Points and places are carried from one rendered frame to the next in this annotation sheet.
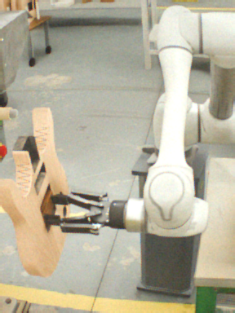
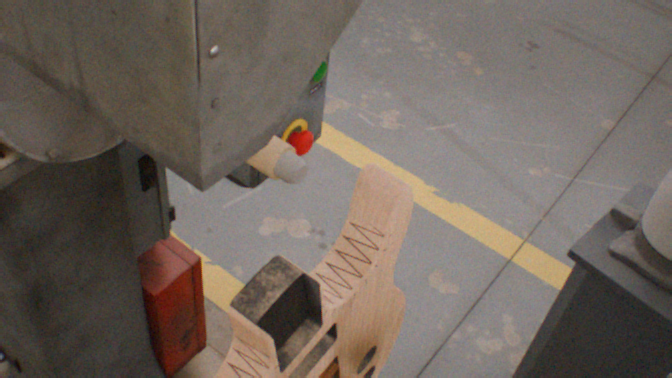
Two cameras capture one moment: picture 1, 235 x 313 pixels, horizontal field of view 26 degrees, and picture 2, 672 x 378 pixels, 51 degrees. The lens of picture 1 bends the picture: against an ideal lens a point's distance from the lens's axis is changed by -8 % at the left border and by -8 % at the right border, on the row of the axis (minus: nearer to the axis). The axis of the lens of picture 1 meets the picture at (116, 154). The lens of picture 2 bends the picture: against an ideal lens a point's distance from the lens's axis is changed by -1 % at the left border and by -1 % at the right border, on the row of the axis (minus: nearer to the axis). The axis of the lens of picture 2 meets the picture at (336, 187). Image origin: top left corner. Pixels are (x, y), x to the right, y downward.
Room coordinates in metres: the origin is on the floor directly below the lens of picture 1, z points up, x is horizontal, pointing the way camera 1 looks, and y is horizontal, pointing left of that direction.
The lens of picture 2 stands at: (0.80, 0.08, 1.66)
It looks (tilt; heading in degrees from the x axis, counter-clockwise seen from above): 46 degrees down; 19
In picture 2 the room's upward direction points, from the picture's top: 8 degrees clockwise
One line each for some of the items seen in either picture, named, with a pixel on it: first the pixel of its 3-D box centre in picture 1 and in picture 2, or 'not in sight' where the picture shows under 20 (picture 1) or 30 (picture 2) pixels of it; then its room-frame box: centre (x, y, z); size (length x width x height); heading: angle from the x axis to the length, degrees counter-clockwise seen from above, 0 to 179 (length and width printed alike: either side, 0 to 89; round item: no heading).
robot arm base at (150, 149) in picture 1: (169, 149); (667, 239); (1.84, -0.21, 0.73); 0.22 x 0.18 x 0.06; 69
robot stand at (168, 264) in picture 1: (172, 223); (601, 353); (1.84, -0.23, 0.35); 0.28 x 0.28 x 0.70; 69
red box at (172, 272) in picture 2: not in sight; (141, 278); (1.44, 0.69, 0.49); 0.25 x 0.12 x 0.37; 77
